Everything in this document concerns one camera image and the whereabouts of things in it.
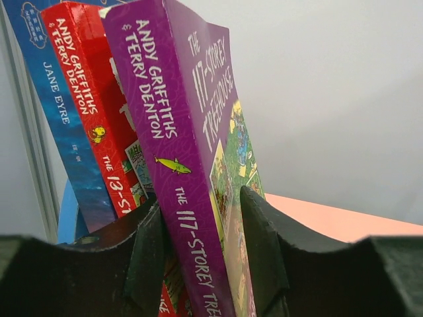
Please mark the red Storey Treehouse book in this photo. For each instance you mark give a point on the red Storey Treehouse book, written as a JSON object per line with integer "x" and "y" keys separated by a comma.
{"x": 81, "y": 47}

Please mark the blue pink yellow bookshelf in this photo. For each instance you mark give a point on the blue pink yellow bookshelf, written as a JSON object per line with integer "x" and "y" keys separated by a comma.
{"x": 340, "y": 224}

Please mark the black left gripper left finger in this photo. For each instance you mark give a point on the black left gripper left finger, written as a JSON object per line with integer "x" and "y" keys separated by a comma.
{"x": 115, "y": 271}

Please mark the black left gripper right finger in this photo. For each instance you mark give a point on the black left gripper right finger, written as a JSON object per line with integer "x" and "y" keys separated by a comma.
{"x": 297, "y": 271}

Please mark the Jane Eyre blue orange book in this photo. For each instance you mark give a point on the Jane Eyre blue orange book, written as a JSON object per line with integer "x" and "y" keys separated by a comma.
{"x": 61, "y": 114}

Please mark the purple 117-Storey Treehouse book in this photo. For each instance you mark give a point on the purple 117-Storey Treehouse book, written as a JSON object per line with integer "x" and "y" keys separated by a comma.
{"x": 176, "y": 73}

